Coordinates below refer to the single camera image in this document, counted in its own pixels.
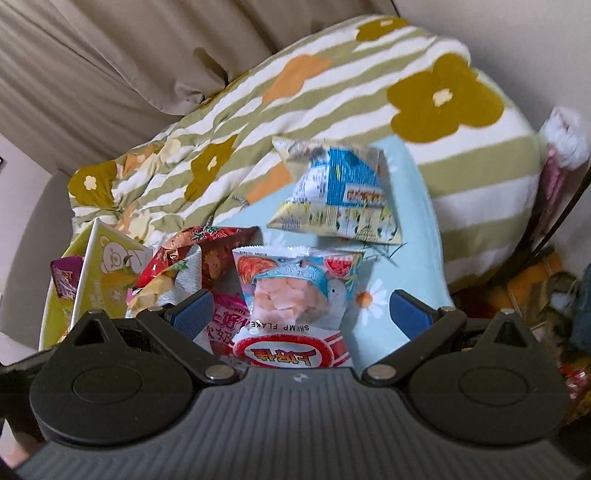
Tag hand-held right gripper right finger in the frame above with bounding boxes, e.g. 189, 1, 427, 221
361, 289, 526, 383

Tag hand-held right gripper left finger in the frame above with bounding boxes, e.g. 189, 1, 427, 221
68, 289, 237, 383

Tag pile of snack packets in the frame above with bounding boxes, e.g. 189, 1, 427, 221
126, 225, 265, 367

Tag yellow-green cardboard box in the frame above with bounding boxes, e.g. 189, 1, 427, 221
38, 218, 155, 352

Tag light blue shrimp chip packet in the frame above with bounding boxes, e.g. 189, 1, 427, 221
230, 246, 366, 371

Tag purple snack packet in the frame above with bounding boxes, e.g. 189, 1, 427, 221
50, 257, 85, 302

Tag blue and white snack packet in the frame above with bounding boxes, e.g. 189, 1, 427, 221
267, 137, 403, 244

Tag light blue floral tablecloth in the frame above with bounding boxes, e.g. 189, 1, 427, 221
205, 134, 455, 370

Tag orange cloth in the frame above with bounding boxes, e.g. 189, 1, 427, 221
455, 249, 578, 333

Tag black pole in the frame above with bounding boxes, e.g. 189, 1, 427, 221
505, 168, 591, 280

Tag blue denim trousers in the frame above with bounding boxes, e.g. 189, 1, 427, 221
569, 262, 591, 349

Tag striped floral blanket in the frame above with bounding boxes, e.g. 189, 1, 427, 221
67, 15, 543, 294

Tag white and pink plush toy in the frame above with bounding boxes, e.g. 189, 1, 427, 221
538, 106, 591, 172

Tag beige curtain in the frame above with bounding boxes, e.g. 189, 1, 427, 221
0, 0, 402, 163

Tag grey bed frame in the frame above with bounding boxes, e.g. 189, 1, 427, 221
0, 172, 80, 335

